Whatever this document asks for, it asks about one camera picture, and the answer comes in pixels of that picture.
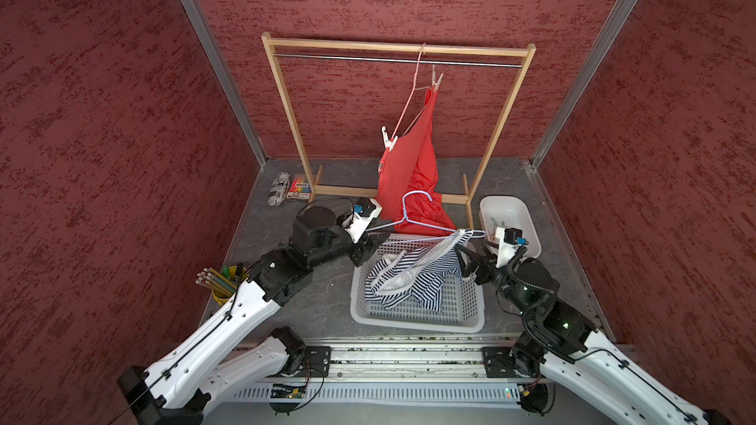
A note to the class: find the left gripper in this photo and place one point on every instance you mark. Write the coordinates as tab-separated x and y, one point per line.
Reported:
362	250

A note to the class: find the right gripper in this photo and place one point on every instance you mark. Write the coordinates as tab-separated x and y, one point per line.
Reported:
486	264

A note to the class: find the light blue wire hanger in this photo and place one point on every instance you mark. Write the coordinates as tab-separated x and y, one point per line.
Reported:
421	213

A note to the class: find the blue white striped tank top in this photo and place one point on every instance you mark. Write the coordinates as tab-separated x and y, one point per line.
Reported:
417	274

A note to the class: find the red tank top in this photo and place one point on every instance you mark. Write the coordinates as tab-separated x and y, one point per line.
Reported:
412	164

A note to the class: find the white clothespin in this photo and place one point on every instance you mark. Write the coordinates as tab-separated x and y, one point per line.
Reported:
388	142

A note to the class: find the pink wire hanger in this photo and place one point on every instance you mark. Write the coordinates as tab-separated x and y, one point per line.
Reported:
411	92

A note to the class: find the wooden clothespin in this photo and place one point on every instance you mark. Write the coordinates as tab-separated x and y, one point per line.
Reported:
436	79

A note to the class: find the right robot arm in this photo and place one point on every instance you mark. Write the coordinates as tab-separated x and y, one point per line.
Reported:
561	344

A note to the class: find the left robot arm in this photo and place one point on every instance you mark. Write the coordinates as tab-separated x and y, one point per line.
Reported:
197	376

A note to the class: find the white perforated laundry basket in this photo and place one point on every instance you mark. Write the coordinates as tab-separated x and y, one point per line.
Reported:
461	308

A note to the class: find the white plastic tub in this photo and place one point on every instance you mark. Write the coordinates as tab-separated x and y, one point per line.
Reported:
509	211

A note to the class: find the wooden clothes rack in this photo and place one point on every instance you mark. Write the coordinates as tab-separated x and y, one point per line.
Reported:
466	199

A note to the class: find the colourful marker box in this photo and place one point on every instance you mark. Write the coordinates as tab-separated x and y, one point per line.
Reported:
299	189

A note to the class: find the yellow pencil cup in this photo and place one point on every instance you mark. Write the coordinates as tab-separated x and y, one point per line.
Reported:
223	283

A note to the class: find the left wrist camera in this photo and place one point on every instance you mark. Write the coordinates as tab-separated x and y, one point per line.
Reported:
364	211

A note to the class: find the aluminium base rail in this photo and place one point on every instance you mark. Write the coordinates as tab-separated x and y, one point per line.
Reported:
418	372

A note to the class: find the aluminium corner post left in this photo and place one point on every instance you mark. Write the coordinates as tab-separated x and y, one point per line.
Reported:
202	28

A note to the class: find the aluminium corner post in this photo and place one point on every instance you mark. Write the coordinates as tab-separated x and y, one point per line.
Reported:
202	28
617	18

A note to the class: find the aluminium corner post right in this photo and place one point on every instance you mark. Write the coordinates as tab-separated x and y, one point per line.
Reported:
617	18

